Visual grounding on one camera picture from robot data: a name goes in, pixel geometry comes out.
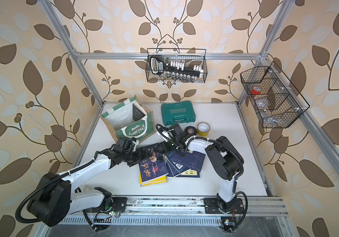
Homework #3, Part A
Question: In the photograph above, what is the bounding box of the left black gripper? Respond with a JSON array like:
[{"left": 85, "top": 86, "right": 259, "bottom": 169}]
[{"left": 121, "top": 147, "right": 153, "bottom": 166}]

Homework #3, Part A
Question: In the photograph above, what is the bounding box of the dark purple illustrated book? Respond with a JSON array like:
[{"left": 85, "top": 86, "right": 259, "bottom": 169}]
[{"left": 139, "top": 143, "right": 169, "bottom": 182}]

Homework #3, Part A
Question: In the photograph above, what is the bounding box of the tan book black cover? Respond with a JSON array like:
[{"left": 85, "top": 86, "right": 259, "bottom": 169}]
[{"left": 132, "top": 101, "right": 148, "bottom": 121}]

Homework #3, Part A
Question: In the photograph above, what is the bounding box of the yellow cartoon book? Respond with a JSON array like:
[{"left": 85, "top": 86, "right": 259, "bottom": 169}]
[{"left": 139, "top": 174, "right": 167, "bottom": 187}]

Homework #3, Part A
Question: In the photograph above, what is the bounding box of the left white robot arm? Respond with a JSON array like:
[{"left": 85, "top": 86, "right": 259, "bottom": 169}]
[{"left": 15, "top": 138, "right": 150, "bottom": 227}]

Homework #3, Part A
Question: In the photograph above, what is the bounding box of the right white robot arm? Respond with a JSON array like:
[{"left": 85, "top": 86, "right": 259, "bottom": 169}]
[{"left": 156, "top": 124, "right": 245, "bottom": 214}]

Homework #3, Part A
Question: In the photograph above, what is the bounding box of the bottom navy blue book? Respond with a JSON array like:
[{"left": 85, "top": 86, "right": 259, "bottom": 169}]
[{"left": 165, "top": 157, "right": 200, "bottom": 178}]

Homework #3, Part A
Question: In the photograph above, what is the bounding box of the navy blue book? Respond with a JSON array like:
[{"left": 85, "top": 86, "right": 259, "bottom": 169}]
[
  {"left": 166, "top": 151, "right": 206, "bottom": 172},
  {"left": 165, "top": 157, "right": 200, "bottom": 178}
]

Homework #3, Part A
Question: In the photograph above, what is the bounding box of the black tape roll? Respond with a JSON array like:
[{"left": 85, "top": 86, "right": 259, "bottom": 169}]
[{"left": 185, "top": 126, "right": 197, "bottom": 136}]

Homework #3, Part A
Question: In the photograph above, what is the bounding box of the top navy blue book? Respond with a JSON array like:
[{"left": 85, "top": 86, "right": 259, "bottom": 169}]
[{"left": 166, "top": 151, "right": 206, "bottom": 172}]

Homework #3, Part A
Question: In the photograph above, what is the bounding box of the green plastic tool case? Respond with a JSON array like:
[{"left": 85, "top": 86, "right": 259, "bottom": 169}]
[{"left": 161, "top": 101, "right": 196, "bottom": 126}]

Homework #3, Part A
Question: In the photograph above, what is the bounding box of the yellow tape roll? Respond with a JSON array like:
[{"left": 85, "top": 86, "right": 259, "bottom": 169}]
[{"left": 197, "top": 122, "right": 211, "bottom": 137}]

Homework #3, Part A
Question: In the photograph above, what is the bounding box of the black socket set holder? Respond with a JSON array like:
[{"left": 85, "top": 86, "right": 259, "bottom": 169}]
[{"left": 148, "top": 56, "right": 205, "bottom": 78}]

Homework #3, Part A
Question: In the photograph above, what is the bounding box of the red tape roll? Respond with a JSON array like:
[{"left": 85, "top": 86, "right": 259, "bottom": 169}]
[{"left": 251, "top": 86, "right": 262, "bottom": 95}]

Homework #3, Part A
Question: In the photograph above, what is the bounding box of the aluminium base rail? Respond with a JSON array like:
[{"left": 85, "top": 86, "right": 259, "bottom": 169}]
[{"left": 42, "top": 195, "right": 289, "bottom": 227}]

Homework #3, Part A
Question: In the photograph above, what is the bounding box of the back black wire basket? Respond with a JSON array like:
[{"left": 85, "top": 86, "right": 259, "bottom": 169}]
[{"left": 145, "top": 47, "right": 208, "bottom": 84}]

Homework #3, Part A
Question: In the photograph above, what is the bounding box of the side black wire basket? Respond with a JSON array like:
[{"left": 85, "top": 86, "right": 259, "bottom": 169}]
[{"left": 240, "top": 61, "right": 310, "bottom": 128}]

